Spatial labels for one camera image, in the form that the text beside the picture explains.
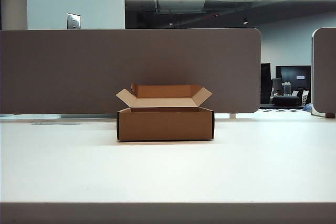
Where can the open brown cardboard box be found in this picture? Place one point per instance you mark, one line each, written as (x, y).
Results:
(162, 127)

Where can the slim black monitor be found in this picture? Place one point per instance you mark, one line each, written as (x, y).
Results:
(265, 82)

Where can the wide grey desk divider panel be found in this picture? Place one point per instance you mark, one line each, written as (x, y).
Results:
(65, 72)

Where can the large black monitor screen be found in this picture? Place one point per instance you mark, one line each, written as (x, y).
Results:
(294, 75)

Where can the blue plastic bag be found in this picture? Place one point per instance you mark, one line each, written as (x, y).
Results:
(308, 107)

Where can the narrow grey desk divider panel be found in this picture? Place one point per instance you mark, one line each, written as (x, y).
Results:
(325, 72)

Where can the brown divider support foot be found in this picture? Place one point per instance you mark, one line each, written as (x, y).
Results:
(330, 115)

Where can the metal wall switch plate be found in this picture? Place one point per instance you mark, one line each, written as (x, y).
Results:
(73, 21)

